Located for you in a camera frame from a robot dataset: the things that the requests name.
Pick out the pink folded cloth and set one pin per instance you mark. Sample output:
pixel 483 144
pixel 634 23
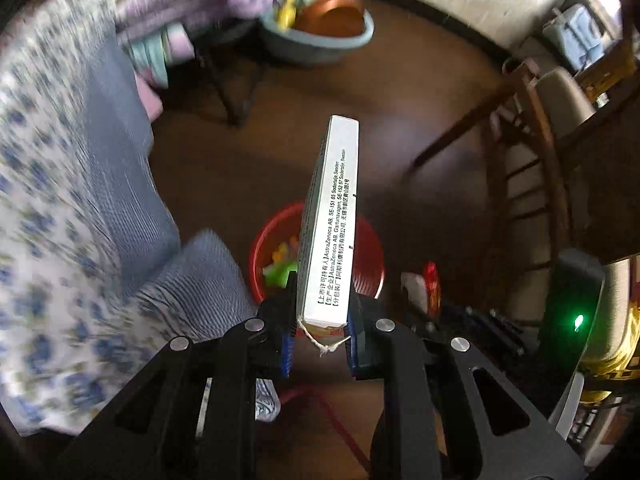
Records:
pixel 149 97

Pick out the yellow plastic item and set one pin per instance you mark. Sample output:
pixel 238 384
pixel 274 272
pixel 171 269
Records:
pixel 287 7

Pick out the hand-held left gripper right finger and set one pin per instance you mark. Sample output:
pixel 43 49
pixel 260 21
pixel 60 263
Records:
pixel 356 345

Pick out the blue striped sheet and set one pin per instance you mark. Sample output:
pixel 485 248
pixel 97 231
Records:
pixel 150 200

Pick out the light blue plastic basin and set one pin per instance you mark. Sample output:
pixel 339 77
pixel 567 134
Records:
pixel 310 50

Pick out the white cardboard box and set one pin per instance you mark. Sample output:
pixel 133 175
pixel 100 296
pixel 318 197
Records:
pixel 330 235

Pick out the wooden chair with cream cushion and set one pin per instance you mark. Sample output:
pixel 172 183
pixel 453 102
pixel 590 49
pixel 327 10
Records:
pixel 500 185

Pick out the red and white wrapper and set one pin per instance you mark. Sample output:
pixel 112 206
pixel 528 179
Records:
pixel 431 280

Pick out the blue floral bed sheet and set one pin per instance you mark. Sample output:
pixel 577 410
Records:
pixel 45 210

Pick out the teal folded cloth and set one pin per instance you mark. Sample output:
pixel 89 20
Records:
pixel 150 57

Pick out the green snack packet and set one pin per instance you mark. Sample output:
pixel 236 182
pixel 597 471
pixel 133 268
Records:
pixel 277 272

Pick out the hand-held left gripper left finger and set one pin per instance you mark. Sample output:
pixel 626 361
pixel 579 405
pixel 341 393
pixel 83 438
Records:
pixel 287 330

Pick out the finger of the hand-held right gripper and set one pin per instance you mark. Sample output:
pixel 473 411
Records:
pixel 465 312
pixel 505 337

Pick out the red plastic basket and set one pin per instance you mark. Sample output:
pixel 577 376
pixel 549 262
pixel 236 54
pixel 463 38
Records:
pixel 367 260

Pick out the light blue cloth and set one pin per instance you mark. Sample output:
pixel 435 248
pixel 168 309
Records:
pixel 587 32

